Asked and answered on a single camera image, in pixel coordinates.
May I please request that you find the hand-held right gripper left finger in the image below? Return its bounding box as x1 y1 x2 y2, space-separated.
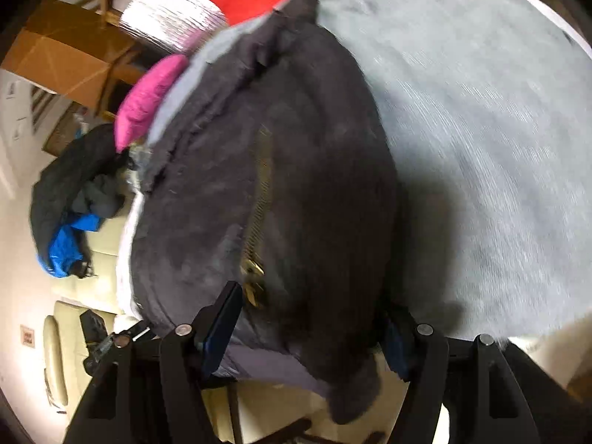
62 281 244 444

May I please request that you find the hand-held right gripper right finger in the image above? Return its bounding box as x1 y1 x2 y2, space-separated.
379 304 576 444

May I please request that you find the dark grey zip jacket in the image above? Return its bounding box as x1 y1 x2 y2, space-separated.
124 0 402 425

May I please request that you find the cream leather sofa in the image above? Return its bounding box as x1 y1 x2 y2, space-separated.
41 213 334 444

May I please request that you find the blue cloth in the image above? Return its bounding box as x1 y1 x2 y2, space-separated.
39 213 105 277

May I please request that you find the black puffy jacket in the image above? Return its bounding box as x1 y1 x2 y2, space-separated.
30 124 136 279

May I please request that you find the light grey blanket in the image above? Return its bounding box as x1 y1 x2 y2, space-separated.
147 0 592 347

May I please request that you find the pink pillow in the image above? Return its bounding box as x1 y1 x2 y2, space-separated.
115 54 188 152

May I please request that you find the wooden furniture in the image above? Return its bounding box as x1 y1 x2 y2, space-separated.
2 0 136 108

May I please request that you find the silver foil mat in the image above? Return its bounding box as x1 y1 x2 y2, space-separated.
119 0 232 57

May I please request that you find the white bed sheet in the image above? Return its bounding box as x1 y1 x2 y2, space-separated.
439 0 592 58

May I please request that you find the wooden bed frame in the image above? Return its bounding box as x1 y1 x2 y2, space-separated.
98 32 151 123

